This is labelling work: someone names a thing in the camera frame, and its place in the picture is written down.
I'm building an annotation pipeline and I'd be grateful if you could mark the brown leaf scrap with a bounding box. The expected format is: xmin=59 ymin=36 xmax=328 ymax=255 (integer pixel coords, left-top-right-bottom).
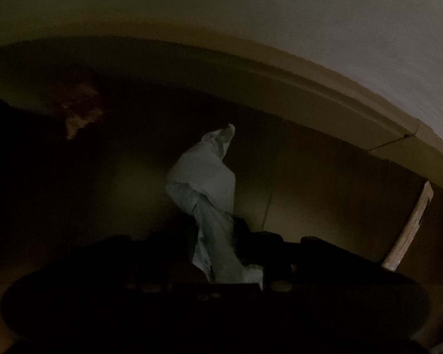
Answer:
xmin=61 ymin=84 xmax=103 ymax=139

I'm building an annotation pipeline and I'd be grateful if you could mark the white paper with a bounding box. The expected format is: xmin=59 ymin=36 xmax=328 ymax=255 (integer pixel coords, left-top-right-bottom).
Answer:
xmin=165 ymin=124 xmax=263 ymax=286

